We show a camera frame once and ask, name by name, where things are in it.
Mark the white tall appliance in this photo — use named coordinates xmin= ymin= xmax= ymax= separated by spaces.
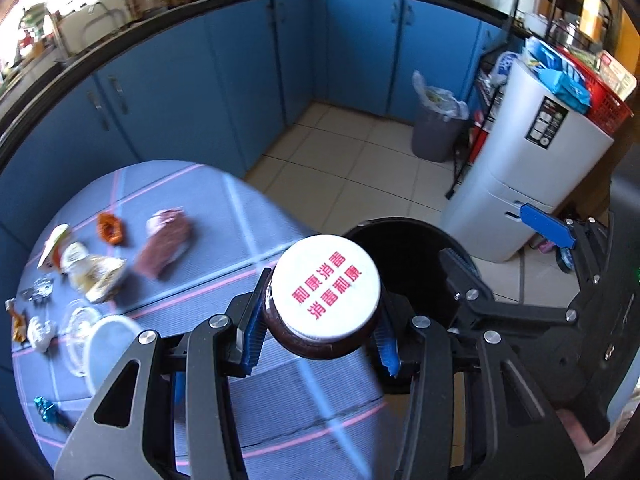
xmin=439 ymin=60 xmax=614 ymax=262

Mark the black metal rack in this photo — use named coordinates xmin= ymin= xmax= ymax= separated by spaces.
xmin=477 ymin=0 xmax=630 ymax=209

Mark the blue plaid tablecloth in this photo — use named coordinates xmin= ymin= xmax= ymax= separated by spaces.
xmin=1 ymin=160 xmax=402 ymax=479

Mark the orange green white carton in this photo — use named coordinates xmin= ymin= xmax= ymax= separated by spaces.
xmin=37 ymin=224 xmax=73 ymax=272

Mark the teal snack bag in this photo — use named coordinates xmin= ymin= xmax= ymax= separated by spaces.
xmin=34 ymin=396 xmax=73 ymax=430

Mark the pink wrapper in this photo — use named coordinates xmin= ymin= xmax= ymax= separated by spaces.
xmin=134 ymin=208 xmax=191 ymax=280

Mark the person's right hand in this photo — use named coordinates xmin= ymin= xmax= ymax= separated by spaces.
xmin=556 ymin=400 xmax=639 ymax=479

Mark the red plastic basket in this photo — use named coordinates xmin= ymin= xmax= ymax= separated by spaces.
xmin=560 ymin=48 xmax=632 ymax=136

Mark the grey bin with plastic bag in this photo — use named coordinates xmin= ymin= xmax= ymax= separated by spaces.
xmin=411 ymin=70 xmax=470 ymax=162

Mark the black round trash bin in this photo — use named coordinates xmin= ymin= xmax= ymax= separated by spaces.
xmin=342 ymin=216 xmax=484 ymax=411

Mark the blue wipes pack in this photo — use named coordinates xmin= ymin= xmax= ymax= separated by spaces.
xmin=521 ymin=36 xmax=591 ymax=114

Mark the white tissue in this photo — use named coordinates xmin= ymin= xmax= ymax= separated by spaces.
xmin=26 ymin=316 xmax=58 ymax=354

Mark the chrome faucet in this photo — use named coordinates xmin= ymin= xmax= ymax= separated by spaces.
xmin=17 ymin=3 xmax=70 ymax=62

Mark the yellow pouch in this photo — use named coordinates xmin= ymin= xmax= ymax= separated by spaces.
xmin=4 ymin=298 xmax=27 ymax=344

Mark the white gold snack wrapper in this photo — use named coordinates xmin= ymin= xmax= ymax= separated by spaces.
xmin=61 ymin=242 xmax=127 ymax=304

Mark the brown jar white lid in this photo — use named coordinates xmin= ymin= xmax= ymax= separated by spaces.
xmin=262 ymin=234 xmax=382 ymax=361

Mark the clear round plastic lid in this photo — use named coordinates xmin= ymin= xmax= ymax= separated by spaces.
xmin=60 ymin=299 xmax=102 ymax=377

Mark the orange wrapper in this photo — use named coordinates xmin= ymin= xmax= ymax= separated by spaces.
xmin=96 ymin=212 xmax=124 ymax=246

